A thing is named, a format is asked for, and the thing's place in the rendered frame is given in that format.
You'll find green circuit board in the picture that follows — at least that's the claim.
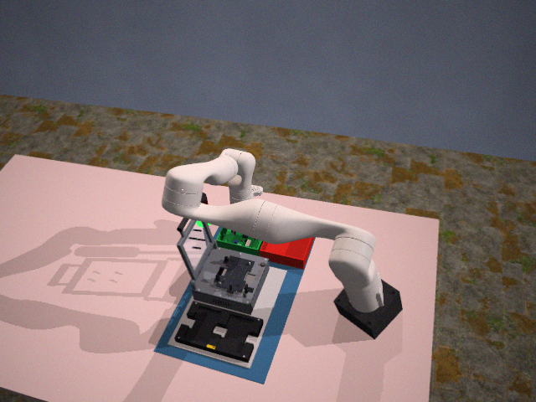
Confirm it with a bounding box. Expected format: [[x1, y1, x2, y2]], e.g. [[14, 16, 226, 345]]
[[231, 232, 255, 248]]

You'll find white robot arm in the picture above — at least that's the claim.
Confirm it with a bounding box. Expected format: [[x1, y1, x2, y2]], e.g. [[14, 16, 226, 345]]
[[162, 149, 384, 312]]

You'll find green box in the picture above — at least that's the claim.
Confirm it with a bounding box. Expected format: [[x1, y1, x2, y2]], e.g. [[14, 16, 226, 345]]
[[216, 228, 263, 256]]

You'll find red open tray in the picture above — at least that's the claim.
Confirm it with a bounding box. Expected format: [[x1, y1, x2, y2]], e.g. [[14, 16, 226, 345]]
[[260, 238, 314, 269]]

